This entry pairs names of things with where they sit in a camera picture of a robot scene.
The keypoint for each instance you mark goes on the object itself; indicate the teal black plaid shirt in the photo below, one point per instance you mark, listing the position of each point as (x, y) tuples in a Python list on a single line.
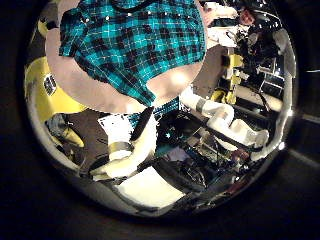
[(133, 43)]

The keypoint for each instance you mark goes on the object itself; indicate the yellow chair with sticker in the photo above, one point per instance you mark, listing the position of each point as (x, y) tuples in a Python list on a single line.
[(56, 100)]

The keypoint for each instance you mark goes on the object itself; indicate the yellow black equipment stand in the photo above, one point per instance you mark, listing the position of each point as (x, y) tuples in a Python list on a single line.
[(235, 68)]

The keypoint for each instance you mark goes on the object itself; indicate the yellow plastic chair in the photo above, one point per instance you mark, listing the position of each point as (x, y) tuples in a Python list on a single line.
[(42, 27)]

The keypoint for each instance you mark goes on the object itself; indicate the person with dark hair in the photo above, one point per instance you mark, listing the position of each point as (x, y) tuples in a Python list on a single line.
[(247, 16)]

